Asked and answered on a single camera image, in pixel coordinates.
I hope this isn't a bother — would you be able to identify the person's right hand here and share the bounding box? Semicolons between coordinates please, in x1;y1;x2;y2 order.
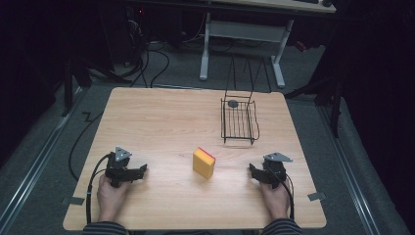
259;177;292;220

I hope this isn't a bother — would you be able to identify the black metal stand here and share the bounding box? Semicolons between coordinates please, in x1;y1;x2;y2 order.
283;77;345;139
61;57;94;118

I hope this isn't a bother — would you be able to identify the white-framed desk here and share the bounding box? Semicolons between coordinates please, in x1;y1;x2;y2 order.
198;0;338;90

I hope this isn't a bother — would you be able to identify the metal floor rail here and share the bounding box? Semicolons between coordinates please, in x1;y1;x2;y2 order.
316;103;382;235
0;87;84;228

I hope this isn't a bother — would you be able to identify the black floor cable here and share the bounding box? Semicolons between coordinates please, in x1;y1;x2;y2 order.
68;111;105;182

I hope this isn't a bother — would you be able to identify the bundle of black floor cables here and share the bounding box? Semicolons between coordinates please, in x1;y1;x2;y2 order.
112;19;171;89

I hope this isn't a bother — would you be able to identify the yellow sponge with red edge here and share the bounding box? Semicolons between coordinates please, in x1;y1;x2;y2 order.
192;146;217;181

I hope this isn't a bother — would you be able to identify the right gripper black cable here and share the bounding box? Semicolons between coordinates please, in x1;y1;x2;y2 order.
270;165;296;221

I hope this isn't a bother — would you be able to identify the person's left hand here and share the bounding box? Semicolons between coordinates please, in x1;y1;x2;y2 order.
96;173;130;223

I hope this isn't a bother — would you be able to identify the grey tape piece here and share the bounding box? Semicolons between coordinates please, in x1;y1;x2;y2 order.
68;196;86;207
306;191;327;202

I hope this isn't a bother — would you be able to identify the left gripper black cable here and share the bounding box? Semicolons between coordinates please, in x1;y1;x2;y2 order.
85;153;113;226

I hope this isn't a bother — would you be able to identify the black wire rack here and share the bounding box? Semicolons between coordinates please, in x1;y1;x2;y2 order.
220;56;273;146

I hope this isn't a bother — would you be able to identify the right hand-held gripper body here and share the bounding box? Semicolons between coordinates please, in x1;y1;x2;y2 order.
259;152;294;190

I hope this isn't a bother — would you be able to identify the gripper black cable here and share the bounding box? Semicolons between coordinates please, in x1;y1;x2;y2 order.
85;153;113;226
270;165;296;221

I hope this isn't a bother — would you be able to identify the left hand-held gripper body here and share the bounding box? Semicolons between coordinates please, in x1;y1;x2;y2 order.
104;146;139;189

